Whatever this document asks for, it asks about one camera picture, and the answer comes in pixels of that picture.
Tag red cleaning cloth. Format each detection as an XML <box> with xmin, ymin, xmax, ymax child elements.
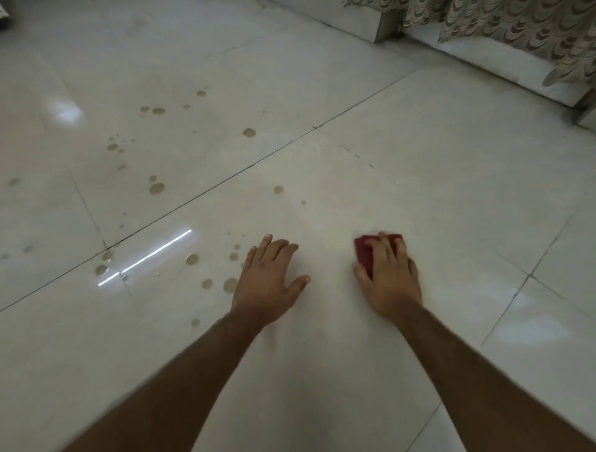
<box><xmin>354</xmin><ymin>234</ymin><xmax>404</xmax><ymax>280</ymax></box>

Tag brown liquid spill drops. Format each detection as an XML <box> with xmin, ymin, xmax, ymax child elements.
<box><xmin>0</xmin><ymin>87</ymin><xmax>309</xmax><ymax>328</ymax></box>

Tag person's left forearm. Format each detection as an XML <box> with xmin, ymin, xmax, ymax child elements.
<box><xmin>60</xmin><ymin>313</ymin><xmax>264</xmax><ymax>452</ymax></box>

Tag person's right hand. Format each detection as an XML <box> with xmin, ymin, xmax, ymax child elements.
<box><xmin>352</xmin><ymin>231</ymin><xmax>422</xmax><ymax>323</ymax></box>

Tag patterned beige fabric cover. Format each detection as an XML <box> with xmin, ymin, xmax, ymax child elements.
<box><xmin>342</xmin><ymin>0</ymin><xmax>596</xmax><ymax>89</ymax></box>

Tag white furniture base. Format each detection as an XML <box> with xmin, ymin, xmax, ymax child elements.
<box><xmin>274</xmin><ymin>0</ymin><xmax>596</xmax><ymax>132</ymax></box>

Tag person's left hand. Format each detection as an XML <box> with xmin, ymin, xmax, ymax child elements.
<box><xmin>230</xmin><ymin>234</ymin><xmax>311</xmax><ymax>328</ymax></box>

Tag person's right forearm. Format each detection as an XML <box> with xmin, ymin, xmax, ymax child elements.
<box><xmin>390</xmin><ymin>300</ymin><xmax>596</xmax><ymax>452</ymax></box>

